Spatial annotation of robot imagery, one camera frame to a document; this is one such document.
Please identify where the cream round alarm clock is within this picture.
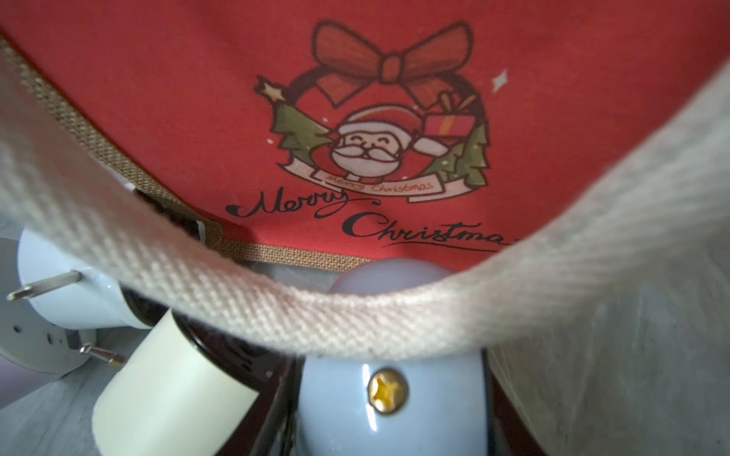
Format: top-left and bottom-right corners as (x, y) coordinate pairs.
(91, 311), (297, 455)

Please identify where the burlap red Christmas canvas bag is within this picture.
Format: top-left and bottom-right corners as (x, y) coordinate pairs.
(0, 0), (730, 361)

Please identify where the white round alarm clock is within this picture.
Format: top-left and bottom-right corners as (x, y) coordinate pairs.
(1, 230), (167, 375)

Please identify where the light blue bell alarm clock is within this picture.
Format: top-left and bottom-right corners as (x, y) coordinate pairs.
(295, 257), (492, 456)

